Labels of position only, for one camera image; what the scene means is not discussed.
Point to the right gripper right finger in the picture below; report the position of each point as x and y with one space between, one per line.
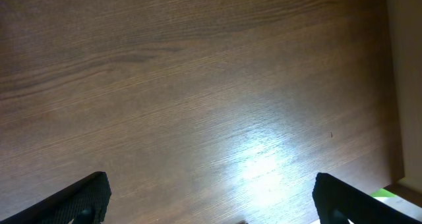
337 202

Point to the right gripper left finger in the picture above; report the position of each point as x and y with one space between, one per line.
85 201

